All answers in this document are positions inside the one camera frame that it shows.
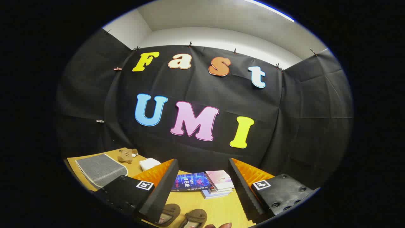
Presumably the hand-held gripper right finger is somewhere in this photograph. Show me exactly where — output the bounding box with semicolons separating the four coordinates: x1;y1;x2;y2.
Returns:
228;158;320;224

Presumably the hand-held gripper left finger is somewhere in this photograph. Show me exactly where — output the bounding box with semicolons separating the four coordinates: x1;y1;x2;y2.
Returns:
94;159;179;224

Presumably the brown fuzzy shoe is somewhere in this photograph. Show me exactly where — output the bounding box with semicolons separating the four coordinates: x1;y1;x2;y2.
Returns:
157;204;181;227
180;209;208;228

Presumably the grey fabric storage box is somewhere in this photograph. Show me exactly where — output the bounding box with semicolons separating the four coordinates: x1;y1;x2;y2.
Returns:
75;154;128;188

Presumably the pink book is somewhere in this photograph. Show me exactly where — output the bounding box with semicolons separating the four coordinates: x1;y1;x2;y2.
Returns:
205;170;235;192

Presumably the pale blue thin book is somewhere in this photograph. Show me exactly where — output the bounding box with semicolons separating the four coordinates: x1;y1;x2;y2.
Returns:
201;189;233;200

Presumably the white plush toy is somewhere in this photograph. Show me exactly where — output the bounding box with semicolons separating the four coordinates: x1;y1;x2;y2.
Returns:
139;158;162;172

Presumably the brown striped plush toy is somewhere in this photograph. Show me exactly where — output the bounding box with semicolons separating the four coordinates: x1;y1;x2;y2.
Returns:
118;148;139;164

